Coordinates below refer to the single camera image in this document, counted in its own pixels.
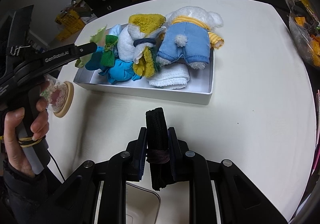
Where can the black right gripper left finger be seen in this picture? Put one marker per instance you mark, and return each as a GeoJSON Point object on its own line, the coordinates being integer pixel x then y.
{"type": "Point", "coordinates": [135, 162]}

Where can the white plush bunny denim overalls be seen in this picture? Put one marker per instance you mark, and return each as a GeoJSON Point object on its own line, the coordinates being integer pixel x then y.
{"type": "Point", "coordinates": [190, 36]}

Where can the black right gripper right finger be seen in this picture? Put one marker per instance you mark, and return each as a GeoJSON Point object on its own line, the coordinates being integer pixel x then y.
{"type": "Point", "coordinates": [182, 160]}

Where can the black sleeve forearm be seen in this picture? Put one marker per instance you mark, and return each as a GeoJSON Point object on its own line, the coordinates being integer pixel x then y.
{"type": "Point", "coordinates": [32, 199]}

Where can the person left hand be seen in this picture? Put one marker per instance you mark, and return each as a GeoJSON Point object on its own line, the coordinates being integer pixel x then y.
{"type": "Point", "coordinates": [25, 128]}

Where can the white shallow cardboard box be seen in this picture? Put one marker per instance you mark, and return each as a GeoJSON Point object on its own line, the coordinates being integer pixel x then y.
{"type": "Point", "coordinates": [198, 90]}

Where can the yellow grey towel bundle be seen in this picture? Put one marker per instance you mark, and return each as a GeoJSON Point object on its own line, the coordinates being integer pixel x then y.
{"type": "Point", "coordinates": [144, 30]}

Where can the white rolled plush towel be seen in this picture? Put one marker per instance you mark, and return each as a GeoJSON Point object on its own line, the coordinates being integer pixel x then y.
{"type": "Point", "coordinates": [125, 47]}

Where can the clear bowl of snacks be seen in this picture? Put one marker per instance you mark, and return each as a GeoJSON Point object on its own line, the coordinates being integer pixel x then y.
{"type": "Point", "coordinates": [304, 28]}

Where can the blue fabric doll clothing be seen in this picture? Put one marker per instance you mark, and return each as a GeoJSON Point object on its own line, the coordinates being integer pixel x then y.
{"type": "Point", "coordinates": [121, 71]}

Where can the glass dome wooden base flowers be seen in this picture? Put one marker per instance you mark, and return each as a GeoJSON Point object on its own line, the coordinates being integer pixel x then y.
{"type": "Point", "coordinates": [59, 95]}

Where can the yellow packaging pile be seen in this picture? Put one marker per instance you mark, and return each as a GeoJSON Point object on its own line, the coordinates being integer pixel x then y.
{"type": "Point", "coordinates": [71, 23]}

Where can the white knit rolled towel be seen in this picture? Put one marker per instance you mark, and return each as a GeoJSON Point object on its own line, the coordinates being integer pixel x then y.
{"type": "Point", "coordinates": [173, 76]}

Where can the black cloth purple band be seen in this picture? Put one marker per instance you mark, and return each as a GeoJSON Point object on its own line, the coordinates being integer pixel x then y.
{"type": "Point", "coordinates": [158, 154]}

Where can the white tray under gripper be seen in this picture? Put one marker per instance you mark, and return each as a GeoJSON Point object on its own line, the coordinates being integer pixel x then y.
{"type": "Point", "coordinates": [142, 205]}

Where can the green ribbon bow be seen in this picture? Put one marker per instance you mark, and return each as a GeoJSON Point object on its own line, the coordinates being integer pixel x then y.
{"type": "Point", "coordinates": [108, 57]}

